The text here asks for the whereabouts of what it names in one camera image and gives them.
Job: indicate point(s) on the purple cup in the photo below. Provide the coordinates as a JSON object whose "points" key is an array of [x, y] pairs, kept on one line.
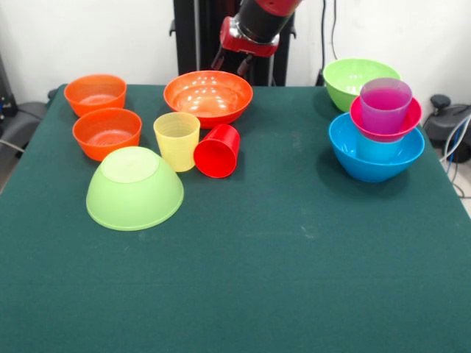
{"points": [[384, 110]]}

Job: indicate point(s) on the blue cup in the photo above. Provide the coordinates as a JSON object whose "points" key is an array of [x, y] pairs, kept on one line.
{"points": [[377, 150]]}

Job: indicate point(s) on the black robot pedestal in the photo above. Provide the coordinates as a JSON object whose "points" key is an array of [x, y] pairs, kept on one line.
{"points": [[198, 36]]}

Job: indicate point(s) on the red cup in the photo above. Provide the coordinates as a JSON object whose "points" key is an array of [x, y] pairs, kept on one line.
{"points": [[217, 158]]}

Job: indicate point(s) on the green bowl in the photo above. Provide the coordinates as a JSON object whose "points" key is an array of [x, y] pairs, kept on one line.
{"points": [[134, 198], [344, 84]]}

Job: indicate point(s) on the dark green table cloth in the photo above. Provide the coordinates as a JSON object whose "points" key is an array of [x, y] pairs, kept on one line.
{"points": [[235, 276]]}

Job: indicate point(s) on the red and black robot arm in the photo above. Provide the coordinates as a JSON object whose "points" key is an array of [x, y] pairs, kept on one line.
{"points": [[266, 16]]}

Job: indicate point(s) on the pink bowl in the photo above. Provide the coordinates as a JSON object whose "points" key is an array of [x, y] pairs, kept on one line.
{"points": [[414, 117]]}

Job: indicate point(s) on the yellow cup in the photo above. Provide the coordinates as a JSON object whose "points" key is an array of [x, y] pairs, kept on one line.
{"points": [[176, 147]]}

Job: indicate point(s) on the blue bowl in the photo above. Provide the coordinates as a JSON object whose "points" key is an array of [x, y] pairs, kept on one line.
{"points": [[375, 173]]}

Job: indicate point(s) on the large orange bowl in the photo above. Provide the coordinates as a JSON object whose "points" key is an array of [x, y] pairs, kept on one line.
{"points": [[208, 99]]}

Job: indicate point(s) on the gray chair base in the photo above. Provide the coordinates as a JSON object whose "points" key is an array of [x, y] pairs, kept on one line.
{"points": [[22, 121]]}

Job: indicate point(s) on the small orange bowl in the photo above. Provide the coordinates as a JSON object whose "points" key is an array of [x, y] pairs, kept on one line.
{"points": [[106, 136], [92, 95]]}

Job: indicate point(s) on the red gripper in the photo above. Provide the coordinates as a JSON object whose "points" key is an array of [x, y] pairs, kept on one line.
{"points": [[246, 46]]}

